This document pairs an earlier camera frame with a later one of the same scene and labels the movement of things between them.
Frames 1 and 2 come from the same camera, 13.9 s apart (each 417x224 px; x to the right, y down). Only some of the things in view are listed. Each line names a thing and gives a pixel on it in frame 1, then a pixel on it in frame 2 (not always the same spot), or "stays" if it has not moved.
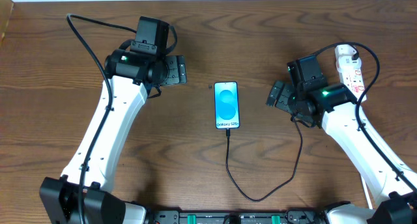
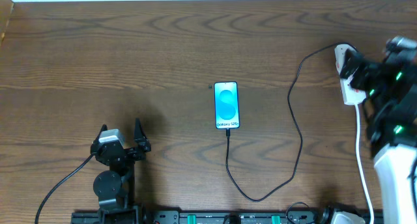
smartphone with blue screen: [227, 105] stays
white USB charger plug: [344, 61] stays
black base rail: [292, 217] stays
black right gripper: [278, 96] to [359, 75]
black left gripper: [176, 70] to [129, 152]
